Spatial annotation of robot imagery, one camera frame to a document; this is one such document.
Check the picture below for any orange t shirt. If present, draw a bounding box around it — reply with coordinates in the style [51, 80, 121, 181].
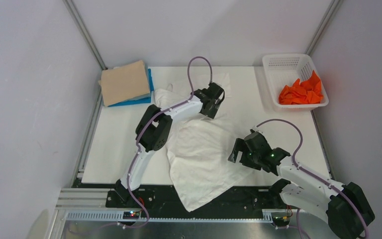
[278, 70, 324, 105]

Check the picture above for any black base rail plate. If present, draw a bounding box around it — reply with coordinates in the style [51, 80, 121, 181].
[72, 178, 305, 220]

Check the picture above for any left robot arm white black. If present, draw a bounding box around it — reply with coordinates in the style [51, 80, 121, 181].
[114, 83, 225, 207]

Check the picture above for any aluminium frame rail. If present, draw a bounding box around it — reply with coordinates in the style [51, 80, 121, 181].
[63, 0, 107, 70]

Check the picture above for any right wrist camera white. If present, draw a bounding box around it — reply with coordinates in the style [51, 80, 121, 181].
[250, 128, 264, 135]

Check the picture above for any beige folded t shirt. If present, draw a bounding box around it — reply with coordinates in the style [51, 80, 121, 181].
[99, 60, 149, 107]

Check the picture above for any white t shirt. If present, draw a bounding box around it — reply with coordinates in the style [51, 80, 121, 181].
[165, 73, 257, 212]

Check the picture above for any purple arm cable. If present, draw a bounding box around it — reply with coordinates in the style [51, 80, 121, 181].
[125, 56, 213, 228]
[256, 119, 370, 239]

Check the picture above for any white plastic basket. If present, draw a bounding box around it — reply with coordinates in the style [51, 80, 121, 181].
[262, 54, 329, 112]

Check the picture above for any left circuit board with leds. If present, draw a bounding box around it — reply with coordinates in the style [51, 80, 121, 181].
[122, 211, 141, 220]

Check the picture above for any right circuit board with leds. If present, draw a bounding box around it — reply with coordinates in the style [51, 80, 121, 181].
[272, 216, 290, 230]

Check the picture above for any blue folded t shirt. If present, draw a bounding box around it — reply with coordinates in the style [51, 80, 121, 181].
[108, 68, 154, 107]

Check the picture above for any circuit board with leds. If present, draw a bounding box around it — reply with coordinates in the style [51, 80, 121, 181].
[122, 211, 141, 220]
[272, 216, 290, 230]

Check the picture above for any white toothed cable strip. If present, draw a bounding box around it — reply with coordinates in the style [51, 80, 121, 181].
[66, 210, 273, 223]

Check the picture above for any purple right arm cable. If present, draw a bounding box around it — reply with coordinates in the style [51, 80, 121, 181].
[256, 119, 370, 239]

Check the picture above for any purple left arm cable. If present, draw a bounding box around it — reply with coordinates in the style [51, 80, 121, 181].
[125, 56, 213, 228]

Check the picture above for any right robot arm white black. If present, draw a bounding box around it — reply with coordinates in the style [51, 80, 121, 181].
[228, 130, 376, 239]

